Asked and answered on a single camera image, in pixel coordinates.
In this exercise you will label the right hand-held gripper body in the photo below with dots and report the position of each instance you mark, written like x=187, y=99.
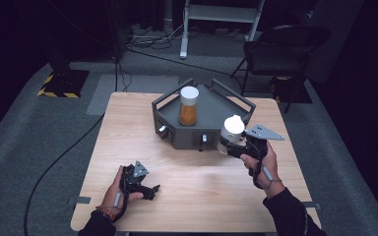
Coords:
x=257, y=144

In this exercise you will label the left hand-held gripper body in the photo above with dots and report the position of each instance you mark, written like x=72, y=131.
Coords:
x=134, y=178

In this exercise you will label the white seasoning jar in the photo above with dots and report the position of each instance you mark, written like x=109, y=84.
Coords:
x=231, y=132

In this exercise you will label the grey rack with drawers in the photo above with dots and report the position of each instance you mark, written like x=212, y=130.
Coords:
x=210, y=111

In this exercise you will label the person's right hand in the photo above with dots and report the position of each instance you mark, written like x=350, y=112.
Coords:
x=269, y=164

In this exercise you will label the person's left hand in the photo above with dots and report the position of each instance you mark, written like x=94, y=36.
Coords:
x=113, y=193

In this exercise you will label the grey tape strip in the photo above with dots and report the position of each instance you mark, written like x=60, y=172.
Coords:
x=312, y=205
x=79, y=200

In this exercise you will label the orange spice jar white lid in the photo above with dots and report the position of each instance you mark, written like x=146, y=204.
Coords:
x=188, y=106

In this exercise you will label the black folding chair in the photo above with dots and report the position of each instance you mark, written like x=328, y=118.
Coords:
x=282, y=49

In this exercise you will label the white metal stand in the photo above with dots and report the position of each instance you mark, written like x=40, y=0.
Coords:
x=221, y=14

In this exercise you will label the yellow striped black base plate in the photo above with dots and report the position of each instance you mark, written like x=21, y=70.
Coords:
x=64, y=83
x=292, y=90

